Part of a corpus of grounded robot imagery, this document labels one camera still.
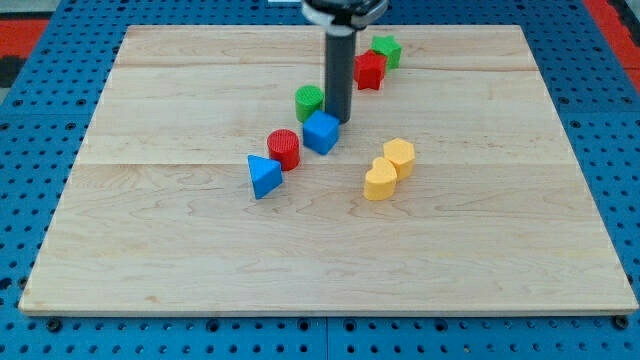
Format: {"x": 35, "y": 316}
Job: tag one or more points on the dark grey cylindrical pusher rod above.
{"x": 340, "y": 44}

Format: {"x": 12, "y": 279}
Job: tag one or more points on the green cylinder block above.
{"x": 308, "y": 99}

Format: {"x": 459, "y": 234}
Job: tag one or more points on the red star block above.
{"x": 369, "y": 70}

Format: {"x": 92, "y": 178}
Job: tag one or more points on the green star block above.
{"x": 389, "y": 47}

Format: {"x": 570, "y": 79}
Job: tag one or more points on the blue cube block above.
{"x": 320, "y": 132}

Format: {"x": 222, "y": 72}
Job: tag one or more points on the red cylinder block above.
{"x": 284, "y": 147}

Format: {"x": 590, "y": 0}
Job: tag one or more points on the yellow hexagon block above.
{"x": 401, "y": 153}

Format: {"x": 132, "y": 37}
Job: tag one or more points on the yellow heart block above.
{"x": 380, "y": 180}

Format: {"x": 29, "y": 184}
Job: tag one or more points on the blue triangle block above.
{"x": 265, "y": 173}

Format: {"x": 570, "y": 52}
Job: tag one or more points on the wooden board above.
{"x": 158, "y": 217}

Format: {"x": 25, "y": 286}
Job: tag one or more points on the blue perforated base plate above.
{"x": 46, "y": 112}

